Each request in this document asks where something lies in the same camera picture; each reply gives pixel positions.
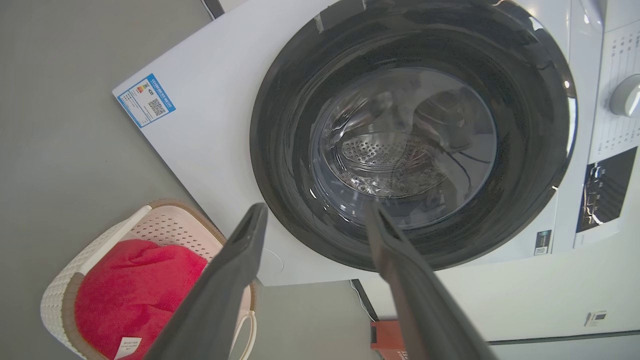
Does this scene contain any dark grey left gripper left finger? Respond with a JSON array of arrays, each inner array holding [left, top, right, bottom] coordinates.
[[144, 202, 269, 360]]

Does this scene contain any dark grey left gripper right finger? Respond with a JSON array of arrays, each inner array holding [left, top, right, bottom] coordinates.
[[368, 203, 499, 360]]

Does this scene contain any blue energy label sticker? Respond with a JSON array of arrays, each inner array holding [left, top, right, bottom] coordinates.
[[116, 73, 177, 129]]

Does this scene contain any white front-load washing machine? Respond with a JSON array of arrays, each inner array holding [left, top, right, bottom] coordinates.
[[112, 0, 640, 287]]

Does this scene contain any red garment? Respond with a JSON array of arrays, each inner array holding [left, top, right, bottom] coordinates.
[[74, 239, 209, 360]]

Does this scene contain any white perforated laundry basket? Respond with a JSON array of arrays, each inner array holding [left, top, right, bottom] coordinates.
[[40, 198, 258, 360]]

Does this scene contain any white garment care tag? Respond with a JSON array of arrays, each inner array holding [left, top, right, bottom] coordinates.
[[114, 336, 143, 360]]

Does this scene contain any orange box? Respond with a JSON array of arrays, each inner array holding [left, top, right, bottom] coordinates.
[[370, 320, 409, 360]]

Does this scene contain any round dark glass washer door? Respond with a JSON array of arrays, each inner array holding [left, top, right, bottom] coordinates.
[[249, 0, 579, 273]]

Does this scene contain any round white filter cover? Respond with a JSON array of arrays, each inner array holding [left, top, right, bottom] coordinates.
[[257, 248, 285, 277]]

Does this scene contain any black washer display panel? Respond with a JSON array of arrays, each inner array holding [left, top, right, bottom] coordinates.
[[576, 146, 639, 234]]

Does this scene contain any white washer dial knob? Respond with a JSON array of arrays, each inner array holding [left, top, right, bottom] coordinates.
[[609, 74, 640, 119]]

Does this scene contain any thin white cable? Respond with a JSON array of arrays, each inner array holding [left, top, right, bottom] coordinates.
[[355, 284, 377, 322]]

